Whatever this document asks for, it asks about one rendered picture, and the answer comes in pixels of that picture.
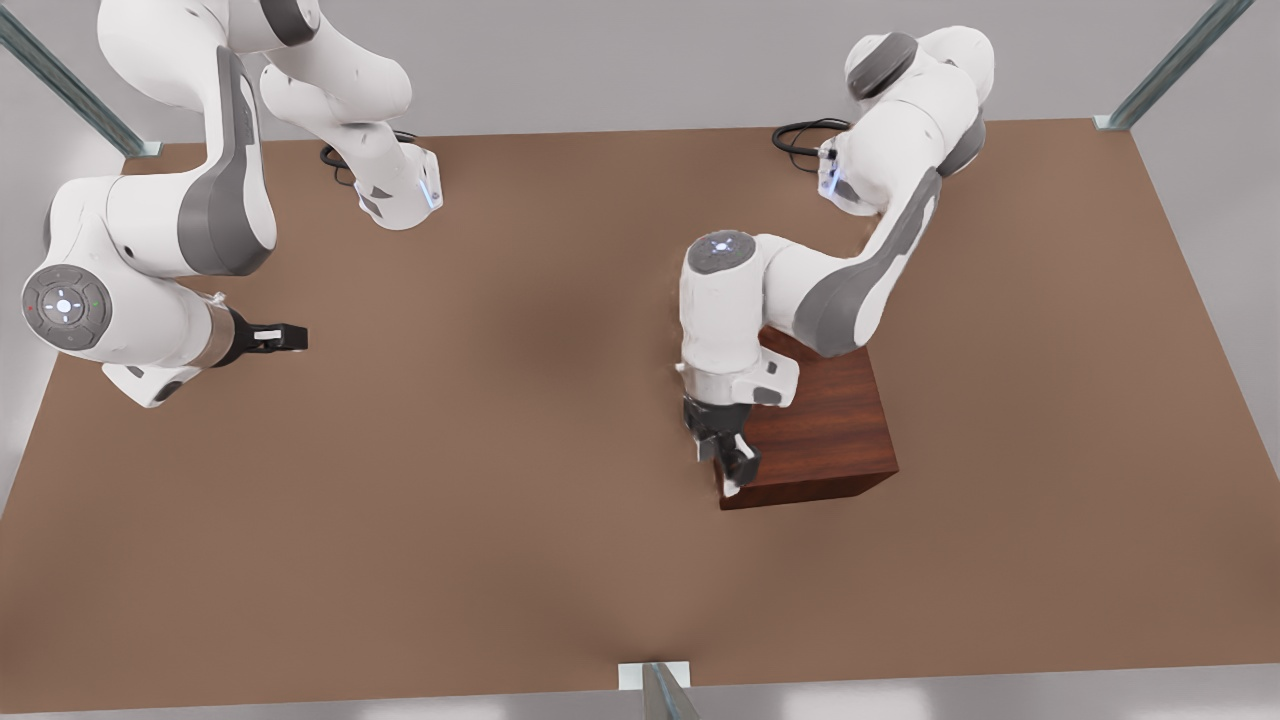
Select dark wooden box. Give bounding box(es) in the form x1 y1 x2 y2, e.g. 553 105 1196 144
716 327 899 512

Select black cable loop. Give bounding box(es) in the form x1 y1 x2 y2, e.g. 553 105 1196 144
772 118 853 175
320 131 420 188

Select silver frame post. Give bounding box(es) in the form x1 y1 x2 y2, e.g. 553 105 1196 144
618 661 701 720
1094 0 1257 132
0 8 161 159

